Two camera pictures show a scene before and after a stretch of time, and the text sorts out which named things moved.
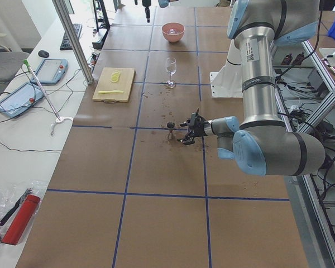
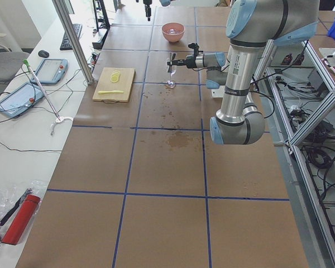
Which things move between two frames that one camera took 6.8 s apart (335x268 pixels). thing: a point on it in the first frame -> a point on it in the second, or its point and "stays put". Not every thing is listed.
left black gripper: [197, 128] -> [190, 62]
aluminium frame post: [75, 39] stays put
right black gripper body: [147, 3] stays put
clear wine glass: [171, 68] stays put
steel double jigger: [171, 135] -> [171, 63]
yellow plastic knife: [108, 91] stays put
